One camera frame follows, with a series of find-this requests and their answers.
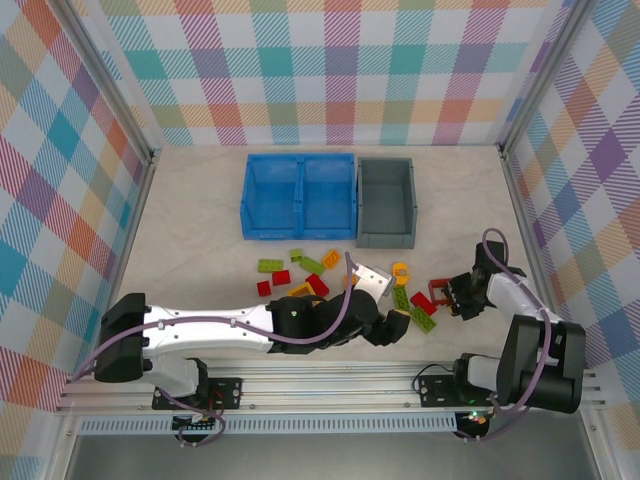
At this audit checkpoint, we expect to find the aluminium table edge bar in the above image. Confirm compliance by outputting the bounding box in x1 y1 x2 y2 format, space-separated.
499 147 616 480
49 149 161 416

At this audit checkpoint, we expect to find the grey plastic bin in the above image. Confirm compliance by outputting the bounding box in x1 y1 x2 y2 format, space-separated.
355 156 419 250

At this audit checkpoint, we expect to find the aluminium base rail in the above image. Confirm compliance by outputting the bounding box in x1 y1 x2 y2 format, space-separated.
54 363 604 415

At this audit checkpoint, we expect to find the red lego window frame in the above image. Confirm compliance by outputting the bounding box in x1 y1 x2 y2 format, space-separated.
428 278 454 307

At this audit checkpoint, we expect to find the small black controller board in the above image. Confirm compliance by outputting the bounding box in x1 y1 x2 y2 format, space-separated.
452 409 494 431
172 413 221 434

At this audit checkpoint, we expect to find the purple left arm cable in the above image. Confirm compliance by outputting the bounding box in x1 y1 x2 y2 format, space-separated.
69 251 361 449

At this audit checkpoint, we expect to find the blue plastic bin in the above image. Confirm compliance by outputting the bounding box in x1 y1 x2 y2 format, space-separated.
239 153 304 241
298 153 359 240

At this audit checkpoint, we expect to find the white slotted cable duct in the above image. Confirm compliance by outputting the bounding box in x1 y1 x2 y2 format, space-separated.
78 417 460 436

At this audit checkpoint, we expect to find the aluminium upright frame post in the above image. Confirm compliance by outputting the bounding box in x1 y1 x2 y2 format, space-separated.
58 0 164 164
497 0 604 154

